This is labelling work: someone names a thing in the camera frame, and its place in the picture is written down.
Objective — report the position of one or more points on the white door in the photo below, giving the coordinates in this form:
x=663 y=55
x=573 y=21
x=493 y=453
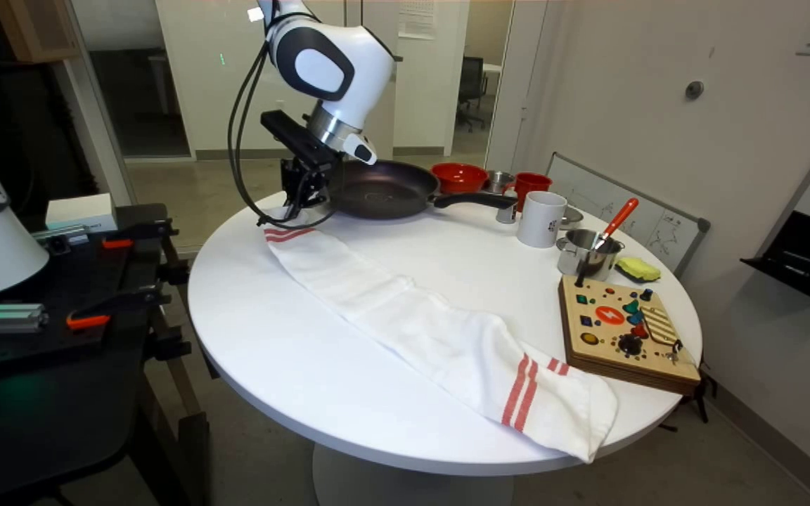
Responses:
x=435 y=85

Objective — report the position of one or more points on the white towel with red stripes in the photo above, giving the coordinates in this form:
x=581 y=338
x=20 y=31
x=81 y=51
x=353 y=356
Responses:
x=424 y=326

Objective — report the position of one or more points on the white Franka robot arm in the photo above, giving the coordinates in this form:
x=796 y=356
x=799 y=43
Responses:
x=359 y=65

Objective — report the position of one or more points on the red bowl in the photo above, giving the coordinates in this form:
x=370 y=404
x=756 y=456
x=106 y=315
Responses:
x=463 y=175

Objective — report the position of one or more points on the wooden toy busy board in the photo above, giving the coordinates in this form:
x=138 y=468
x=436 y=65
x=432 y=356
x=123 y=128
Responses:
x=612 y=353

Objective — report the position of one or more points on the red cup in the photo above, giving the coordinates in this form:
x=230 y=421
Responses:
x=533 y=186

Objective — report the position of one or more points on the black frying pan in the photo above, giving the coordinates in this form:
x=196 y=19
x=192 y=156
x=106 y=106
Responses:
x=394 y=192

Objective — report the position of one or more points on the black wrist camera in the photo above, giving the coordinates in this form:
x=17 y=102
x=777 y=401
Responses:
x=289 y=131

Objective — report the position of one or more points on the brown wooden cabinet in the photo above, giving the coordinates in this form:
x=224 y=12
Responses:
x=36 y=30

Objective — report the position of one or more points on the white mug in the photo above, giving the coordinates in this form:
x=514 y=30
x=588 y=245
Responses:
x=542 y=220

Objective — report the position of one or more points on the black wall holder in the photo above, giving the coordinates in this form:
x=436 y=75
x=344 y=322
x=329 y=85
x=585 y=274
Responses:
x=799 y=258

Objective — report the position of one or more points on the steel cup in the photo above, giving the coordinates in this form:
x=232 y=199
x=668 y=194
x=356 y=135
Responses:
x=573 y=217
x=501 y=182

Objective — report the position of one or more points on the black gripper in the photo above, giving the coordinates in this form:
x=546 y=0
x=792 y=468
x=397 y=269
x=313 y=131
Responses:
x=307 y=179

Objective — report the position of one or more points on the small steel pot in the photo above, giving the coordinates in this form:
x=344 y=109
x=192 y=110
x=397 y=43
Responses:
x=573 y=255

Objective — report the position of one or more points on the white box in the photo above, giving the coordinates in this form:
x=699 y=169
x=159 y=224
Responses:
x=78 y=215

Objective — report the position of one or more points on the aluminium rail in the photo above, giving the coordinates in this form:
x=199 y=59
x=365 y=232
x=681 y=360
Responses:
x=2 y=319

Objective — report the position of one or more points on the yellow green sponge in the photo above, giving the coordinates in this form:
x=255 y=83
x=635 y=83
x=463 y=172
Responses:
x=636 y=269

